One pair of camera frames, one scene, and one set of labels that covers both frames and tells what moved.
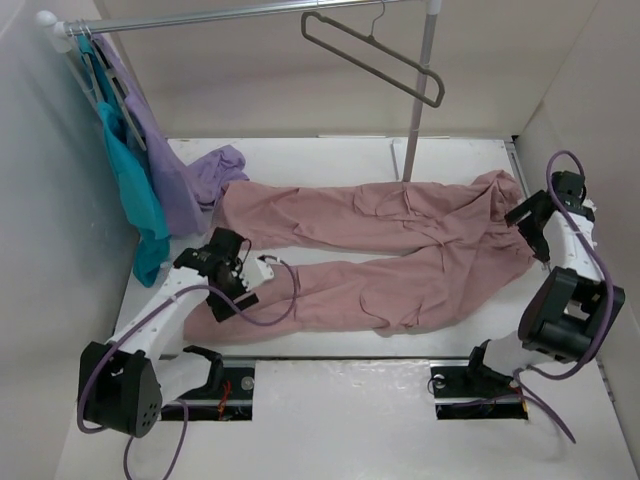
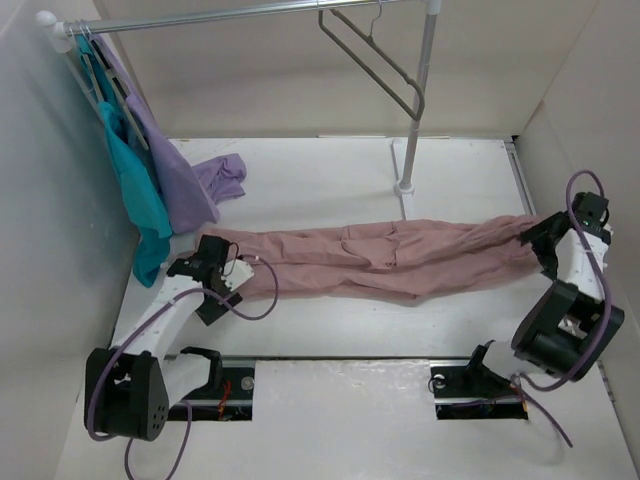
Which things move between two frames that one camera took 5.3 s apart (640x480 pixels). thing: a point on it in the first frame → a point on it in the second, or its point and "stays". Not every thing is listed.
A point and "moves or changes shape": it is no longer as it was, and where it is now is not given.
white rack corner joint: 61,37 stays
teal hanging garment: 130,175 stays
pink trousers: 473,266 moves or changes shape
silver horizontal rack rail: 74,27 stays
